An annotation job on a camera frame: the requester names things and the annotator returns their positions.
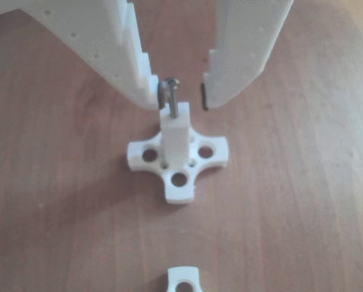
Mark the small metal screw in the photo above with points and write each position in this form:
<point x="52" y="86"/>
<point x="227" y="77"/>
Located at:
<point x="171" y="103"/>

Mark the white post stand cross base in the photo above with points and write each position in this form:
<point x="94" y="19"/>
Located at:
<point x="174" y="276"/>
<point x="175" y="143"/>

